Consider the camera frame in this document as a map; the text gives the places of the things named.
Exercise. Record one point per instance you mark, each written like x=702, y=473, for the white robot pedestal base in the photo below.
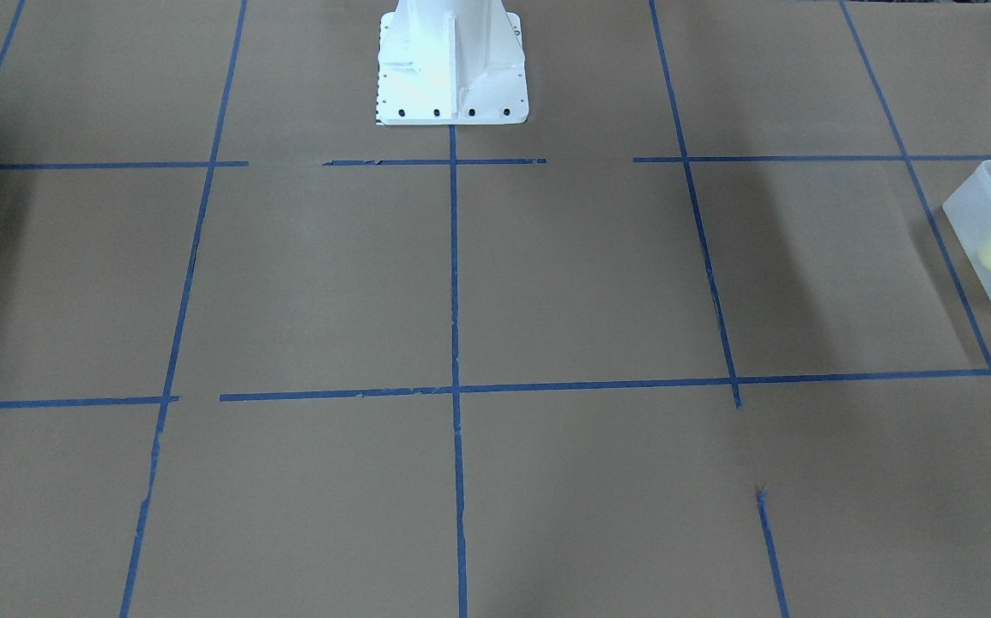
x=451, y=63

